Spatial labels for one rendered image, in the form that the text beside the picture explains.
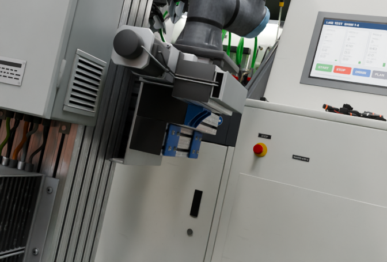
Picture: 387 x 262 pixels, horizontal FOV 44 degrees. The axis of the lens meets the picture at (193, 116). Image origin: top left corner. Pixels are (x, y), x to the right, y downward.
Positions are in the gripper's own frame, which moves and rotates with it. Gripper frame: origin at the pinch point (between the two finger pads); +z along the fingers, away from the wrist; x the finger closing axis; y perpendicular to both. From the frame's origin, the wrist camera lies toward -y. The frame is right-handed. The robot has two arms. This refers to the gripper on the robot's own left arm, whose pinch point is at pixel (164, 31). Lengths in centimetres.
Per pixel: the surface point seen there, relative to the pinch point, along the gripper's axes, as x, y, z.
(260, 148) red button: 47, 23, 53
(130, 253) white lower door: -2, 68, 68
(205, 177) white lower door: 26, 36, 55
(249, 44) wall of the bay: -0.1, -41.2, 27.1
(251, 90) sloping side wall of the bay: 36, 4, 37
